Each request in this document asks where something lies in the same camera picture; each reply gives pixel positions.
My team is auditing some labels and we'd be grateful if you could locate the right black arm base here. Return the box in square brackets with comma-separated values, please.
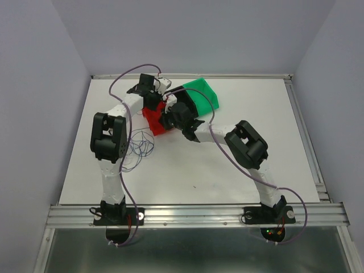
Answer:
[241, 205, 296, 243]

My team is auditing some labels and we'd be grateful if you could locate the right side aluminium rail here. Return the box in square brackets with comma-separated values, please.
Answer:
[284, 79, 332, 203]

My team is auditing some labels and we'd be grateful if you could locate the front aluminium rail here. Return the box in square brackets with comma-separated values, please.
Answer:
[45, 203, 350, 229]

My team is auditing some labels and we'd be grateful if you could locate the aluminium rail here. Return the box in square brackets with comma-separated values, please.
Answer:
[284, 79, 332, 203]
[45, 203, 350, 229]
[91, 73, 293, 80]

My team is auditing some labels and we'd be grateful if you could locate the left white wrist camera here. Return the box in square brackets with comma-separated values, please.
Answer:
[155, 78, 172, 96]

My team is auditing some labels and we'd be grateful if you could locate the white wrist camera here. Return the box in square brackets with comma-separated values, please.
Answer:
[163, 93, 177, 113]
[155, 78, 172, 96]

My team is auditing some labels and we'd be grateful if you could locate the red plastic bin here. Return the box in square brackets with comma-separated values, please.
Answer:
[142, 101, 172, 136]

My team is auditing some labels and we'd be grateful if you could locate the green plastic bin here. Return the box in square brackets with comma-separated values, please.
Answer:
[182, 78, 220, 117]

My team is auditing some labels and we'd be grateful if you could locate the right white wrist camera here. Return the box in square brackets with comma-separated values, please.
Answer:
[163, 93, 177, 113]

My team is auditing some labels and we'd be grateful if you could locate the blue black wire bundle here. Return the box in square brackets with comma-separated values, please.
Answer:
[121, 128, 156, 173]

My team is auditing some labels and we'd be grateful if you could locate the black plastic bin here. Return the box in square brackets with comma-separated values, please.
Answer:
[175, 90, 198, 118]

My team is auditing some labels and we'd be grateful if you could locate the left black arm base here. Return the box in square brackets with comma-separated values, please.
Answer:
[89, 205, 145, 247]

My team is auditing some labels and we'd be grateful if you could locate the back aluminium rail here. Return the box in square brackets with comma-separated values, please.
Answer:
[91, 73, 293, 80]

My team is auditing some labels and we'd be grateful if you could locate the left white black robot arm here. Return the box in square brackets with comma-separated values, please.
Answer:
[90, 74, 171, 226]

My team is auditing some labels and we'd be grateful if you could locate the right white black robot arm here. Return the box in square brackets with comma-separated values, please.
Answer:
[159, 102, 287, 224]

